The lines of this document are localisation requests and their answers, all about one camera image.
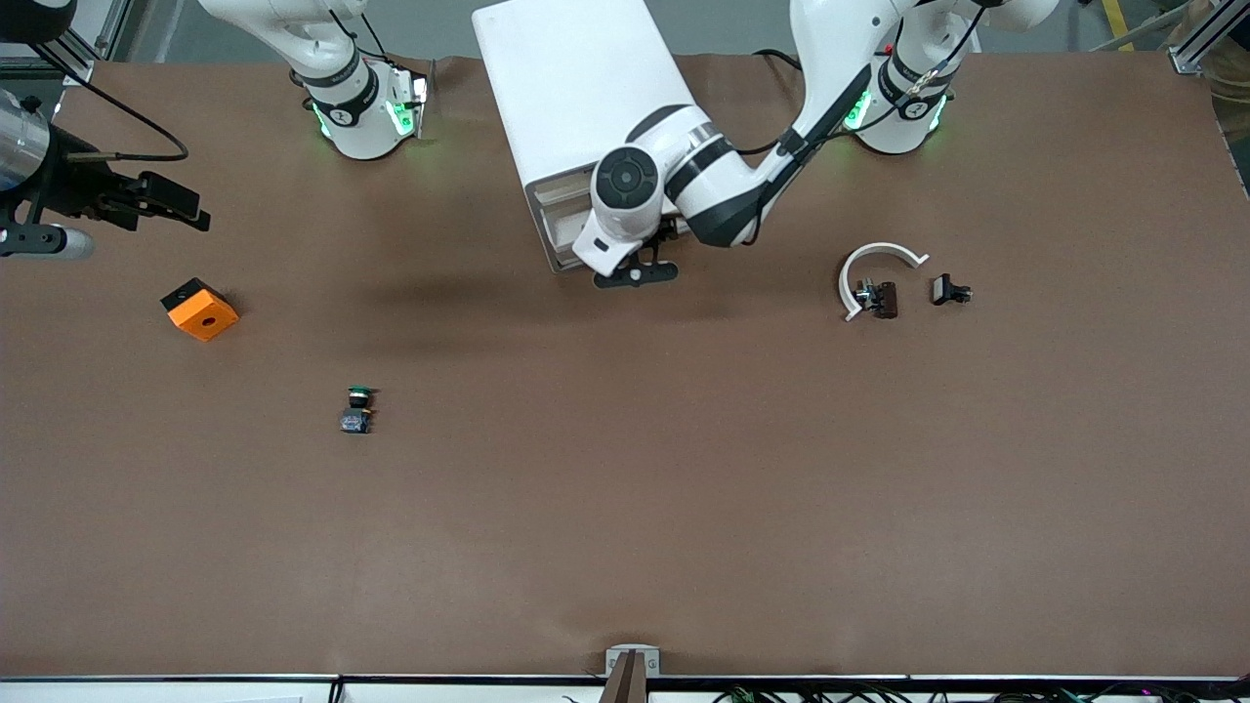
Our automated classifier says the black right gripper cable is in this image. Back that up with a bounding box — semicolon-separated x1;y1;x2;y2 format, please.
34;44;189;163

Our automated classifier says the orange and black box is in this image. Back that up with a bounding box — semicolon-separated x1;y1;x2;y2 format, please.
161;278;240;343

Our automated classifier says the white curved plastic ring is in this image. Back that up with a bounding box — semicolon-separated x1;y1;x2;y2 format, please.
838;242;931;323

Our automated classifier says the white drawer cabinet shell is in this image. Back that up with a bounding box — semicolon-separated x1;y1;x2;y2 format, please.
472;0;712;274

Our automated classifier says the aluminium frame profile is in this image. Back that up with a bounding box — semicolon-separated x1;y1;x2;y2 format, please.
1167;0;1250;77
0;0;130;89

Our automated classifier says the brown table cover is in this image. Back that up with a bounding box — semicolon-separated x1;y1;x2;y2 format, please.
0;49;1250;681

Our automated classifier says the grey metal bracket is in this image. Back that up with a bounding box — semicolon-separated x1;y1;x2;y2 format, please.
605;644;661;678

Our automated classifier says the green push button switch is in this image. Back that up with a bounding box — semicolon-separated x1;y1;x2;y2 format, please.
339;386;380;435

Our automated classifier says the black cable bundle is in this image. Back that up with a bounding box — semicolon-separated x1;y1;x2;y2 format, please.
711;685;1250;703

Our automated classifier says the dark brown connector block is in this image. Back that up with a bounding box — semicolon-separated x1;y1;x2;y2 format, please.
854;280;900;320

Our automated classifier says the white table edge rail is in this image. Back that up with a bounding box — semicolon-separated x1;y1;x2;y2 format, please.
0;674;1250;703

